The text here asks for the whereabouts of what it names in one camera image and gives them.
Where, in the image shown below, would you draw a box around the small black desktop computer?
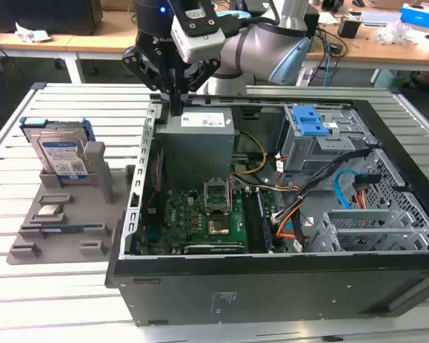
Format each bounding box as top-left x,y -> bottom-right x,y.
303,6 -> 321,40

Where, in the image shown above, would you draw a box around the black cable bundle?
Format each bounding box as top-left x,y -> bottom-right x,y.
271,148 -> 382,229

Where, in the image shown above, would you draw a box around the black pen holder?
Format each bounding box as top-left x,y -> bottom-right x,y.
337,17 -> 362,39

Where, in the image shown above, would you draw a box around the wooden desk white frame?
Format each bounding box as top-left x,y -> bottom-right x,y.
0,26 -> 76,85
66,10 -> 429,85

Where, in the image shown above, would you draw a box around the blue plastic drive latch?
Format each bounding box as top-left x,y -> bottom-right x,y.
292,104 -> 330,136

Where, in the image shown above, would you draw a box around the grey parts rack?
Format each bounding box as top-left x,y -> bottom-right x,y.
6,141 -> 137,265

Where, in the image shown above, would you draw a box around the orange power wire black plug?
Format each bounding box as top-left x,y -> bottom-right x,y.
352,174 -> 382,211

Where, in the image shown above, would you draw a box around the yellow wire bundle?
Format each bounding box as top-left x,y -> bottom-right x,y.
232,131 -> 269,177

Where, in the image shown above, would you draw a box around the blue data wire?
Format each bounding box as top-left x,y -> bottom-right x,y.
334,167 -> 358,212

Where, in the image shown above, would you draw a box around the black open PC case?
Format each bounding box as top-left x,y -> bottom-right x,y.
105,93 -> 429,328

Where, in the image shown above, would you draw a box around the crumpled white paper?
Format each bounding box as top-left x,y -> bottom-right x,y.
14,21 -> 53,44

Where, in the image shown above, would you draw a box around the black graphics card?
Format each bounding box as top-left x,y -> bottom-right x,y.
184,243 -> 247,255

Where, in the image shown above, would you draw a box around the grey metal drive cage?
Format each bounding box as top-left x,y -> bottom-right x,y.
282,103 -> 380,174

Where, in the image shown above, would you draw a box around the RAM stick with blue label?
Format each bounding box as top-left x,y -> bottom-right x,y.
255,191 -> 275,251

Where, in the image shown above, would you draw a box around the large black computer tower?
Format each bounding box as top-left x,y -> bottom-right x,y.
0,0 -> 103,36

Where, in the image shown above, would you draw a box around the blue cardboard box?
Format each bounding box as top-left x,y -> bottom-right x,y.
400,3 -> 429,28

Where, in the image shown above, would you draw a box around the CPU socket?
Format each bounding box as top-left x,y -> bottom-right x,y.
207,217 -> 232,237

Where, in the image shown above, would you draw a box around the hard disk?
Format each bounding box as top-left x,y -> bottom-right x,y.
19,116 -> 96,186

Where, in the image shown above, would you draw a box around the clear plastic bags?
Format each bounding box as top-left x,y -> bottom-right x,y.
375,19 -> 415,46

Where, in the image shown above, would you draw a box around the silver CPU chip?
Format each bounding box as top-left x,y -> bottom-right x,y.
37,205 -> 64,219

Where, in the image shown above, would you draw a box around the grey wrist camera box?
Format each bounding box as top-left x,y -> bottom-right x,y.
170,0 -> 225,64

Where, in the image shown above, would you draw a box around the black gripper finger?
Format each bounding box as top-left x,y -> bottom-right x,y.
121,46 -> 177,116
176,59 -> 221,116

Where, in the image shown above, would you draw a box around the grey metal disk bay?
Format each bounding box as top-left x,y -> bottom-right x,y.
309,209 -> 429,253

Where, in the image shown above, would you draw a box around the metal socket cover frame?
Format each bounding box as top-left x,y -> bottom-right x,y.
203,177 -> 233,213

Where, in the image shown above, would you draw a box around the green motherboard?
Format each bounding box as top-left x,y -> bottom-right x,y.
139,185 -> 283,255

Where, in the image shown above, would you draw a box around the grey power supply unit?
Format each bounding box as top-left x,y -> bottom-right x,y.
153,106 -> 235,179

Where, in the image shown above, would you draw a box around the orange data cable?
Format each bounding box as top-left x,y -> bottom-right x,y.
276,210 -> 308,240

